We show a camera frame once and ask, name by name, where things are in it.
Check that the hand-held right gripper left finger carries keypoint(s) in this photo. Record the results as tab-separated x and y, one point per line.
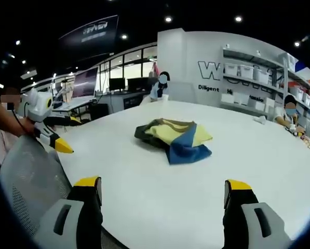
78	215

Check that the black computer monitor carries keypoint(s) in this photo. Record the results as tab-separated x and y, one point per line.
116	84
138	83

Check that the person's pink clothing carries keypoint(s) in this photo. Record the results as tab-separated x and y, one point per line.
2	142

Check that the dark hanging banner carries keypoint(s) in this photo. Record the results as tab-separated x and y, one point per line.
92	32

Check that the row of white storage boxes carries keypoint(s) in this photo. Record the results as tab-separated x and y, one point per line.
248	71

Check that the yellow blue olive garment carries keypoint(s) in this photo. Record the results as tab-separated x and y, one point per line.
170	135

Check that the small items on table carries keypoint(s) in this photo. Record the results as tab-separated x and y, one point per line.
309	140

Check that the white metal shelving unit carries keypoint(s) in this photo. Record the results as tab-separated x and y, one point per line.
274	80

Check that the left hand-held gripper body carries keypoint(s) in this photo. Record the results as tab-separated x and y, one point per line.
39	105

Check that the large display screen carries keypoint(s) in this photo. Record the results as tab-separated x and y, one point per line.
84	83

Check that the grey mesh office chair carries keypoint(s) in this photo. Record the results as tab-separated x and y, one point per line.
31	179

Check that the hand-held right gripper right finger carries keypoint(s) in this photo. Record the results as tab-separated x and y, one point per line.
244	215

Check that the white crumpled cloth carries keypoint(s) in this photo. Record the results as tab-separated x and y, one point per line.
259	119

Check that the grey work desk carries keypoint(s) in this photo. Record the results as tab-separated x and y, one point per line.
71	105

